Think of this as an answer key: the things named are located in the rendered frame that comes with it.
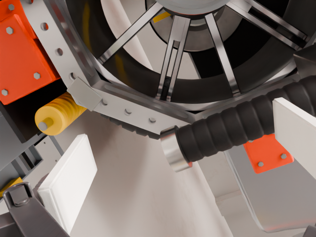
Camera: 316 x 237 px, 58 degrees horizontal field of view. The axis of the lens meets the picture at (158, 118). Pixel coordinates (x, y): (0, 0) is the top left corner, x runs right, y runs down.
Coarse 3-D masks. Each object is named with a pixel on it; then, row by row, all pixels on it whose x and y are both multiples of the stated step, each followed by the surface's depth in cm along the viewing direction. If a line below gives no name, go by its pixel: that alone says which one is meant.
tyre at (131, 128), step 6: (294, 72) 52; (60, 78) 58; (102, 78) 57; (102, 114) 59; (114, 120) 59; (120, 120) 59; (126, 126) 60; (132, 126) 59; (138, 132) 60; (144, 132) 59; (150, 132) 59; (156, 138) 60
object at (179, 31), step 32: (64, 0) 52; (96, 0) 70; (96, 32) 64; (128, 32) 55; (288, 32) 54; (96, 64) 56; (128, 64) 69; (224, 64) 55; (256, 64) 66; (288, 64) 52; (160, 96) 59; (192, 96) 61; (224, 96) 57
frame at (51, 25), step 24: (24, 0) 45; (48, 0) 48; (48, 24) 46; (48, 48) 47; (72, 48) 48; (72, 72) 48; (96, 72) 53; (72, 96) 49; (96, 96) 49; (120, 96) 49; (144, 96) 54; (240, 96) 52; (144, 120) 50; (168, 120) 49; (192, 120) 51
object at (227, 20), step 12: (216, 12) 88; (228, 12) 91; (156, 24) 95; (168, 24) 94; (192, 24) 89; (204, 24) 93; (228, 24) 92; (168, 36) 96; (192, 36) 95; (204, 36) 94; (228, 36) 94; (192, 48) 96; (204, 48) 96
